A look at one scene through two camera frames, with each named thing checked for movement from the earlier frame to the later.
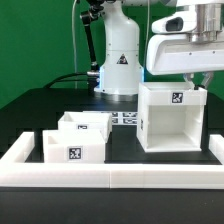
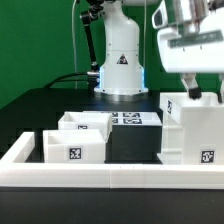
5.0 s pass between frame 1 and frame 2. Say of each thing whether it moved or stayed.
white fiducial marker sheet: stayed
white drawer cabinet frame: moved
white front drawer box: stayed
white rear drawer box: stayed
